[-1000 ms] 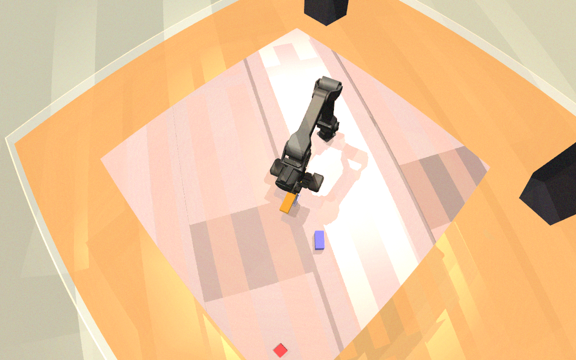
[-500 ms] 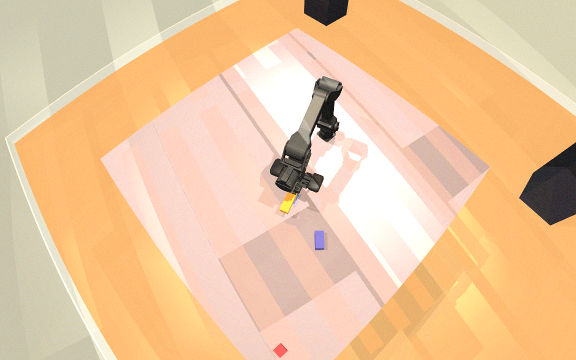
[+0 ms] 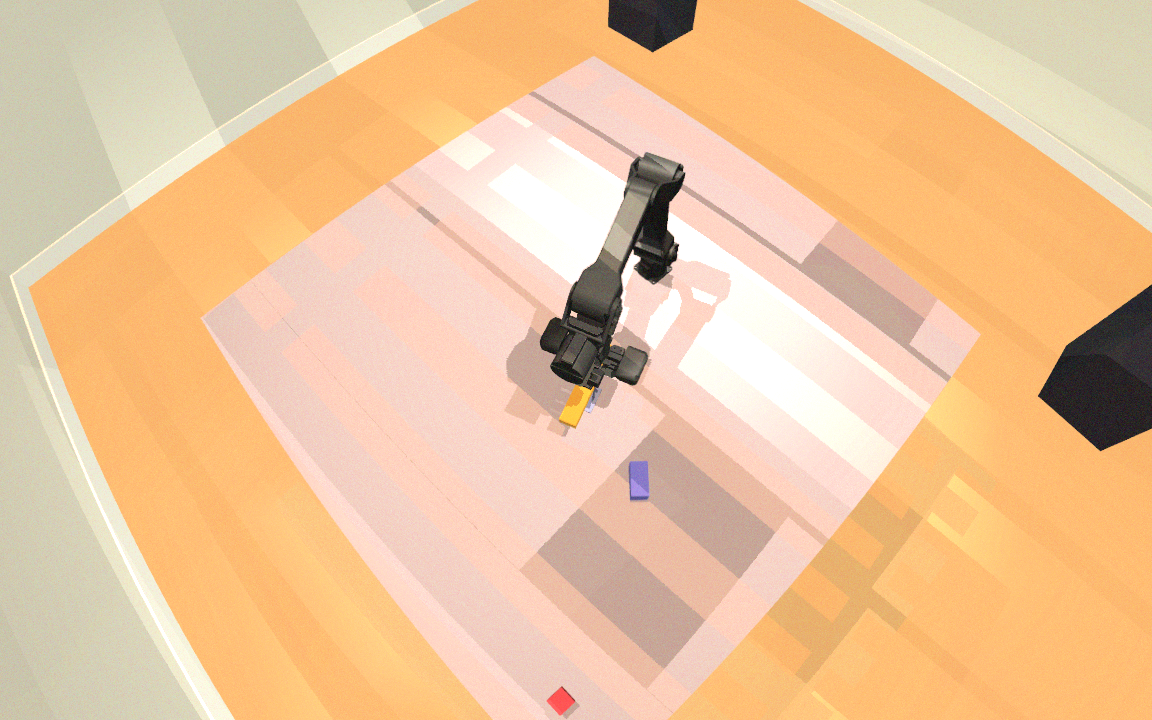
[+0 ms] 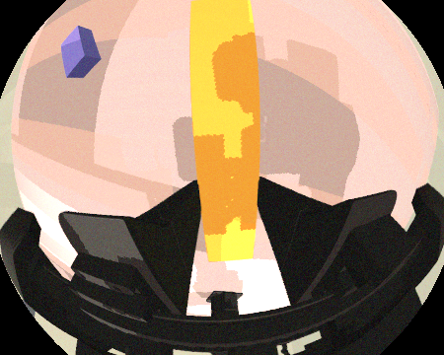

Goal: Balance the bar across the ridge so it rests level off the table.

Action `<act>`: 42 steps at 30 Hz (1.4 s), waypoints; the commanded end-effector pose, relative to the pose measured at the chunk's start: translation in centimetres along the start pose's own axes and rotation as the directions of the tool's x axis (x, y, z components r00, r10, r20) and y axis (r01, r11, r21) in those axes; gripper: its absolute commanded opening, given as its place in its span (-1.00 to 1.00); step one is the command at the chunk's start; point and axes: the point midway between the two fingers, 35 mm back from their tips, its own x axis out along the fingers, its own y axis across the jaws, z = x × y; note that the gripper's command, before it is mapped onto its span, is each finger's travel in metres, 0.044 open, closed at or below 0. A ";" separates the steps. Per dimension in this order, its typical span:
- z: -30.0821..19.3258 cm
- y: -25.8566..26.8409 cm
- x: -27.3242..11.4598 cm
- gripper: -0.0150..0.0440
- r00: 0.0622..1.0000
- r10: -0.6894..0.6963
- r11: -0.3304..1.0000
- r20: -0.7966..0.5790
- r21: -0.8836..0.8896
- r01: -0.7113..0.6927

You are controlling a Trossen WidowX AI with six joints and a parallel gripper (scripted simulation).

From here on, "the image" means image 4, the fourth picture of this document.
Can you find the yellow bar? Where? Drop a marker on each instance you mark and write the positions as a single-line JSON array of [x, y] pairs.
[[225, 108]]

